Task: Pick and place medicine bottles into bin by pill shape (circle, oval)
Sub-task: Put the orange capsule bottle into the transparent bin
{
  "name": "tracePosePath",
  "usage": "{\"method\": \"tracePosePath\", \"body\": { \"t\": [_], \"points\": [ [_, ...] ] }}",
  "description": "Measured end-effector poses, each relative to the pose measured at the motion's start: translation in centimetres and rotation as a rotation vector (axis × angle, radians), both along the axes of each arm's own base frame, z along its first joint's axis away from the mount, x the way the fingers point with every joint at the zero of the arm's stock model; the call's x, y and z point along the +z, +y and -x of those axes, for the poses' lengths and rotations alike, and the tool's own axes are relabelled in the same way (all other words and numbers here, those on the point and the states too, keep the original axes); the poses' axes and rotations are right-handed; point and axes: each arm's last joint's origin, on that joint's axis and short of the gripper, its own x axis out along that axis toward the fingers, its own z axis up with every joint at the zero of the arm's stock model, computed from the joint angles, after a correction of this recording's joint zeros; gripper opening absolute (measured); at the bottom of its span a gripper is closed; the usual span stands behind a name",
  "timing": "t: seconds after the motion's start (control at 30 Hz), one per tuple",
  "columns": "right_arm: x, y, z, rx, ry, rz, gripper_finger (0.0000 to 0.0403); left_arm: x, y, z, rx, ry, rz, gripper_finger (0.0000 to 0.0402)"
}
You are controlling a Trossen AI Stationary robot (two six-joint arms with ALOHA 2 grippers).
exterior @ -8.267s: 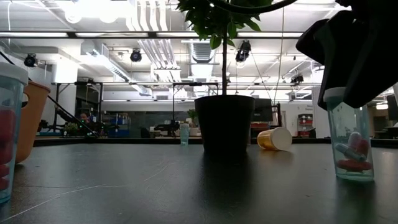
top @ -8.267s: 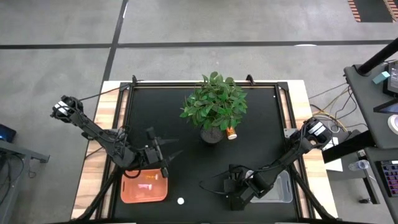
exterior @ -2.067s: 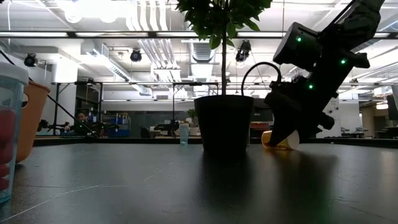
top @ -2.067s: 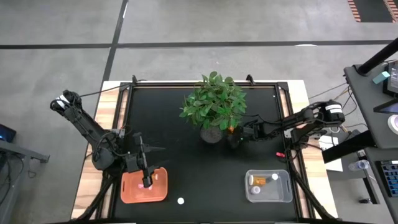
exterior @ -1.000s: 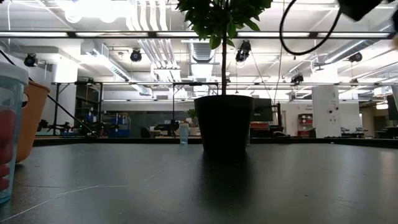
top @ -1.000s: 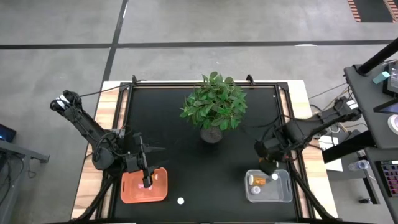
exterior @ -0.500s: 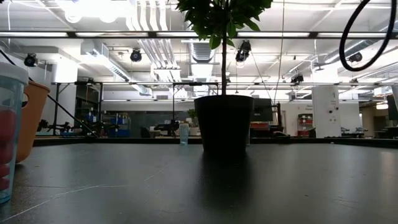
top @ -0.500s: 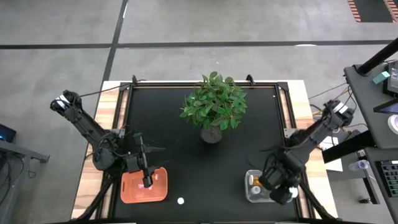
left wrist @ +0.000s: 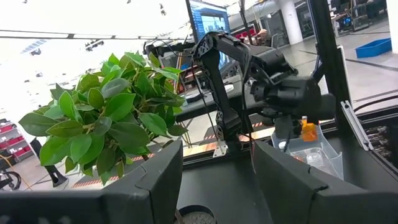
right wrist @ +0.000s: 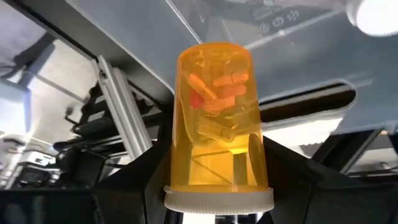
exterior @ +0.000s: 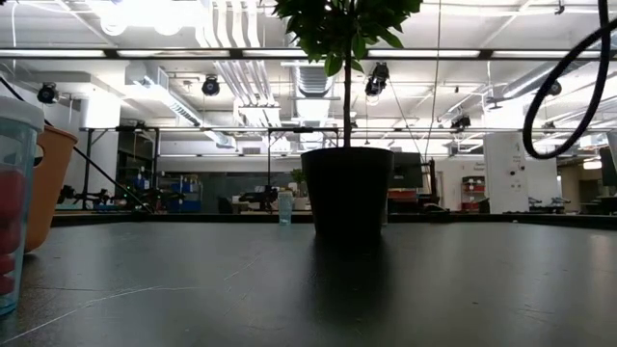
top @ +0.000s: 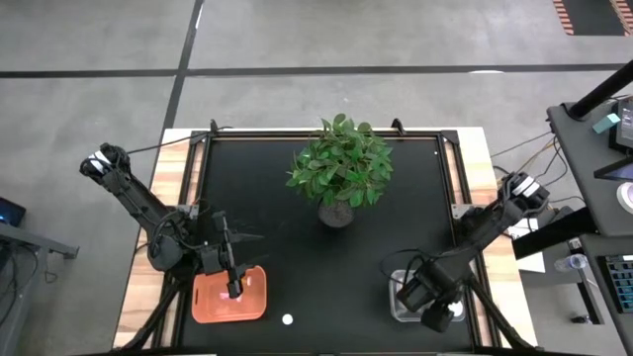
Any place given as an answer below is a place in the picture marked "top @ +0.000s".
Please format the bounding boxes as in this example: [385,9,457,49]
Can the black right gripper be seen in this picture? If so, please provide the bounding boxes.
[395,274,455,332]

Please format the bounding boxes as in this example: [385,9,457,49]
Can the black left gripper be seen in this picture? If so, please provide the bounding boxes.
[200,211,265,302]

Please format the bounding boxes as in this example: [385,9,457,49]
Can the clear plastic bin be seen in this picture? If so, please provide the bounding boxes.
[389,269,466,323]

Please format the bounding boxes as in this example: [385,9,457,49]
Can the orange plastic bin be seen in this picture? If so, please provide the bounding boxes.
[191,265,269,325]

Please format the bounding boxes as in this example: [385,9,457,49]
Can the black plant pot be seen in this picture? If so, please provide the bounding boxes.
[316,197,357,229]

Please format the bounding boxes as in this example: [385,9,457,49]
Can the white paper sheet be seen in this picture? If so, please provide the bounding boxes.
[516,249,547,275]

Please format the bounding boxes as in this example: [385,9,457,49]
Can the green leafy plant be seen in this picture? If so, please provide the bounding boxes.
[285,113,396,209]

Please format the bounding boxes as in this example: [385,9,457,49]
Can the clear water bottle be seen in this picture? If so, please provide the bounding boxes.
[553,253,589,273]

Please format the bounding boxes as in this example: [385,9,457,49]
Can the dark grey computer desk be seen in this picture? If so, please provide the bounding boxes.
[576,231,633,356]

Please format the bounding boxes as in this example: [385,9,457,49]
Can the black blue-lit keyboard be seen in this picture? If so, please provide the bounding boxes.
[596,254,633,315]

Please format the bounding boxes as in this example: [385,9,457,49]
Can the grey side desk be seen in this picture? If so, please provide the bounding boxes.
[546,96,633,238]

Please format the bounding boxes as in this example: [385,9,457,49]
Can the grey metal desk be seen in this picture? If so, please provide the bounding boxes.
[0,222,80,356]

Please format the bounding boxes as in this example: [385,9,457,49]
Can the white tape roll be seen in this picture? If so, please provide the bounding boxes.
[615,181,633,215]

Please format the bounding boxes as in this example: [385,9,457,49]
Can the dark tablet screen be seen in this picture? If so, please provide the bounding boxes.
[592,156,633,182]

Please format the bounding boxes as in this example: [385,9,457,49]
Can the dark blue device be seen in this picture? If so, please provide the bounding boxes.
[0,196,27,227]

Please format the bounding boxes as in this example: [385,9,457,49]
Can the small teal box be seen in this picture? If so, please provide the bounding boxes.
[591,112,622,134]

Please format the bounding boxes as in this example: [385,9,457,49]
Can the black laptop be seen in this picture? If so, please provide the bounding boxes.
[607,96,633,154]

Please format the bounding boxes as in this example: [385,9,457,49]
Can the black round pole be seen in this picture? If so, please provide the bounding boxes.
[567,58,633,122]

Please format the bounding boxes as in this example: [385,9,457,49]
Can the black mat orange-striped border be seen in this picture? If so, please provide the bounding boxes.
[552,0,633,37]

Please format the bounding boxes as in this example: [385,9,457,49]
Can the black desk support bracket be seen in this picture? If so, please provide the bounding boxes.
[511,207,599,261]

